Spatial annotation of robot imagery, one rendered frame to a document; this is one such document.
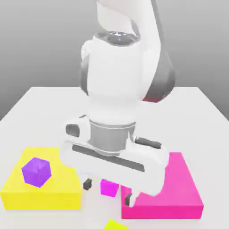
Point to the small yellow cube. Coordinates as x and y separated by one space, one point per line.
114 225

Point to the large yellow box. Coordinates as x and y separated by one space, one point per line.
57 187

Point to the large pink box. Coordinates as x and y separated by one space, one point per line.
171 196

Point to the small purple cube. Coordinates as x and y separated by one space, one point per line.
36 172

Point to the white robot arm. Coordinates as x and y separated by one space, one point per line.
114 75

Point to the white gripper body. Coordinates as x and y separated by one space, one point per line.
152 175

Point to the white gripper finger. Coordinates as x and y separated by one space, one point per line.
87 184
130 199

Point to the small magenta cube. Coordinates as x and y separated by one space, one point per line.
108 188

